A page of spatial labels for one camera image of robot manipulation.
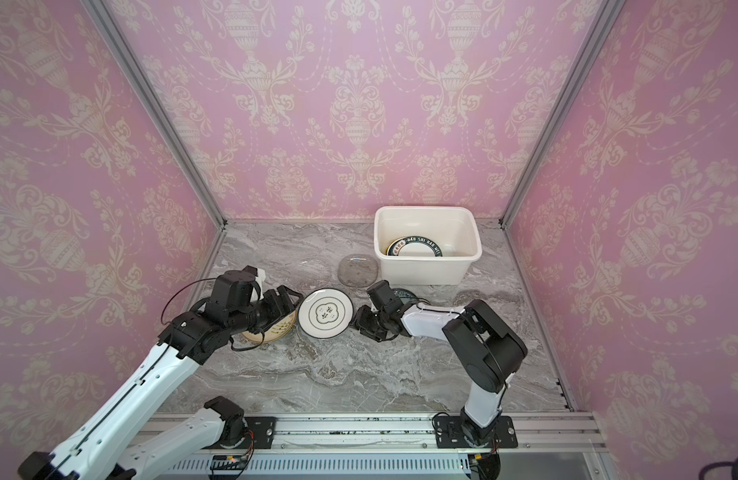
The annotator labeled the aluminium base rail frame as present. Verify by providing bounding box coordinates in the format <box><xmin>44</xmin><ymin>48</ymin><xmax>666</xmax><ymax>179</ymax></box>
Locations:
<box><xmin>131</xmin><ymin>412</ymin><xmax>617</xmax><ymax>479</ymax></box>

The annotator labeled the aluminium left corner post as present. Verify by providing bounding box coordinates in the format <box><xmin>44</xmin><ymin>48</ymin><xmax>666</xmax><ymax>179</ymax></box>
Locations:
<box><xmin>81</xmin><ymin>0</ymin><xmax>227</xmax><ymax>230</ymax></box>

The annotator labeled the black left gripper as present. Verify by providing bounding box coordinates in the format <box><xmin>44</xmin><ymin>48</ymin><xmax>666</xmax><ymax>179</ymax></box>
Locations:
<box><xmin>229</xmin><ymin>283</ymin><xmax>307</xmax><ymax>337</ymax></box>

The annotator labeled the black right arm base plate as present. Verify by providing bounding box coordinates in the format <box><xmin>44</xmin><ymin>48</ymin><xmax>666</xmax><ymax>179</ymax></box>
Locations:
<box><xmin>431</xmin><ymin>412</ymin><xmax>519</xmax><ymax>449</ymax></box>

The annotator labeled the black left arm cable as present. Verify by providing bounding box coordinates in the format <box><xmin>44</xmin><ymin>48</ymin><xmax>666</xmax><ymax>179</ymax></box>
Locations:
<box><xmin>160</xmin><ymin>277</ymin><xmax>220</xmax><ymax>328</ymax></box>

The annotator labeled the aluminium corner post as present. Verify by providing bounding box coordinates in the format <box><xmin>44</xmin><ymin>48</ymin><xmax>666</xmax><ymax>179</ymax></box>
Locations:
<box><xmin>81</xmin><ymin>0</ymin><xmax>227</xmax><ymax>230</ymax></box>
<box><xmin>501</xmin><ymin>0</ymin><xmax>625</xmax><ymax>231</ymax></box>

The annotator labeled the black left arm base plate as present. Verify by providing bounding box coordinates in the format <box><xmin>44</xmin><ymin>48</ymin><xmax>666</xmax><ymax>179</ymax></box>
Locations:
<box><xmin>218</xmin><ymin>416</ymin><xmax>277</xmax><ymax>450</ymax></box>

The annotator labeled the aluminium right corner post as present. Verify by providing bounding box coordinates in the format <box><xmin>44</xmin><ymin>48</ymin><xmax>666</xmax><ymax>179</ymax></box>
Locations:
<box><xmin>501</xmin><ymin>0</ymin><xmax>625</xmax><ymax>231</ymax></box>

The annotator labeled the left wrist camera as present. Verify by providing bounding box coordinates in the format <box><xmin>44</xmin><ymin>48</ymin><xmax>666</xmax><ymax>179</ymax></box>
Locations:
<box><xmin>252</xmin><ymin>267</ymin><xmax>266</xmax><ymax>288</ymax></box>

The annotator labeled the beige plate with wheat sprig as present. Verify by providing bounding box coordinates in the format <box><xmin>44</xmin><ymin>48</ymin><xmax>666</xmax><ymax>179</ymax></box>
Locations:
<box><xmin>242</xmin><ymin>312</ymin><xmax>297</xmax><ymax>344</ymax></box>

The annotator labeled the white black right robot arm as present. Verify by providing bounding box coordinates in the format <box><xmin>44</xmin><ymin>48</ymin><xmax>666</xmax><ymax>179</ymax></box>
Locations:
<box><xmin>350</xmin><ymin>280</ymin><xmax>528</xmax><ymax>447</ymax></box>

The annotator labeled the clear glass plate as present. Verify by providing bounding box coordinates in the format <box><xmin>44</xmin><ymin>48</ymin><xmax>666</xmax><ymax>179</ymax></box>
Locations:
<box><xmin>337</xmin><ymin>254</ymin><xmax>379</xmax><ymax>288</ymax></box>

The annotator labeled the white plate teal lettered rim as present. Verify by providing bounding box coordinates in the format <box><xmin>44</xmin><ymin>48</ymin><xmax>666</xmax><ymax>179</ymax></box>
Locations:
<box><xmin>385</xmin><ymin>235</ymin><xmax>443</xmax><ymax>258</ymax></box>

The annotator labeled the white plastic bin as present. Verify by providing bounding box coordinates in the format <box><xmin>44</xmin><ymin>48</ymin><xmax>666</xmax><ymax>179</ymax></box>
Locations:
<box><xmin>373</xmin><ymin>206</ymin><xmax>483</xmax><ymax>286</ymax></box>

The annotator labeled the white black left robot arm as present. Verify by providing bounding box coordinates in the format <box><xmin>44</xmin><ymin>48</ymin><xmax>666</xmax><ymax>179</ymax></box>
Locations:
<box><xmin>18</xmin><ymin>266</ymin><xmax>304</xmax><ymax>479</ymax></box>

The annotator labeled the white plate with quatrefoil border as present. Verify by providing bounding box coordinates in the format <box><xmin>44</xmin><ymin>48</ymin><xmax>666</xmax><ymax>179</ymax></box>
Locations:
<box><xmin>297</xmin><ymin>288</ymin><xmax>354</xmax><ymax>339</ymax></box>

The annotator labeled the teal blue floral plate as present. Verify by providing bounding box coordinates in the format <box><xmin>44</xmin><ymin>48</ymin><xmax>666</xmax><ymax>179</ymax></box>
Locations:
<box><xmin>393</xmin><ymin>288</ymin><xmax>422</xmax><ymax>305</ymax></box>

